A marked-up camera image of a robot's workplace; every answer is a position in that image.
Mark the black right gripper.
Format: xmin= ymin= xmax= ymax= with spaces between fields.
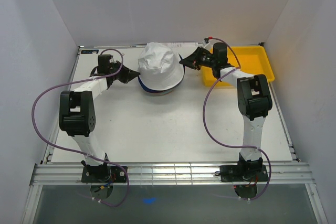
xmin=180 ymin=47 xmax=217 ymax=71

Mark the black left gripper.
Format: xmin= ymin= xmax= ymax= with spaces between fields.
xmin=109 ymin=61 xmax=139 ymax=84

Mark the blue bucket hat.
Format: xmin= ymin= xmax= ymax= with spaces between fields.
xmin=138 ymin=53 xmax=185 ymax=92

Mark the white bucket hat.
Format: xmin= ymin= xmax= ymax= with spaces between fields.
xmin=138 ymin=42 xmax=185 ymax=91

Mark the maroon bucket hat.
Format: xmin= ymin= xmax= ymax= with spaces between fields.
xmin=148 ymin=90 xmax=173 ymax=95

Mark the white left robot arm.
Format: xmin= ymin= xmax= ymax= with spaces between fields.
xmin=59 ymin=54 xmax=140 ymax=182

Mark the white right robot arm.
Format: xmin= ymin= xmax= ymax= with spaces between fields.
xmin=180 ymin=39 xmax=272 ymax=180

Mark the blue label sticker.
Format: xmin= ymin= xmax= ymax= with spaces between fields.
xmin=80 ymin=49 xmax=99 ymax=54

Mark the yellow plastic tray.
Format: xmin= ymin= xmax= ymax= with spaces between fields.
xmin=201 ymin=46 xmax=275 ymax=88

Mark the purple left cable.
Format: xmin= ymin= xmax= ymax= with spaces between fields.
xmin=31 ymin=48 xmax=131 ymax=208

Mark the purple cable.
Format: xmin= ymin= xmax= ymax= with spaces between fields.
xmin=202 ymin=37 xmax=271 ymax=201
xmin=31 ymin=48 xmax=131 ymax=208

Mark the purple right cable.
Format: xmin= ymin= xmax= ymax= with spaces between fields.
xmin=202 ymin=37 xmax=271 ymax=201

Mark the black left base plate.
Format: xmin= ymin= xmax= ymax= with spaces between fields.
xmin=80 ymin=165 xmax=128 ymax=183

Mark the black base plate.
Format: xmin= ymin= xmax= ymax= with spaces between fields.
xmin=214 ymin=165 xmax=268 ymax=182
xmin=80 ymin=165 xmax=128 ymax=183

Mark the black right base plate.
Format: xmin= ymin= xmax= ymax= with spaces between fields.
xmin=214 ymin=165 xmax=268 ymax=182

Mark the aluminium frame rail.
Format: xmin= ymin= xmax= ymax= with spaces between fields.
xmin=30 ymin=162 xmax=315 ymax=186

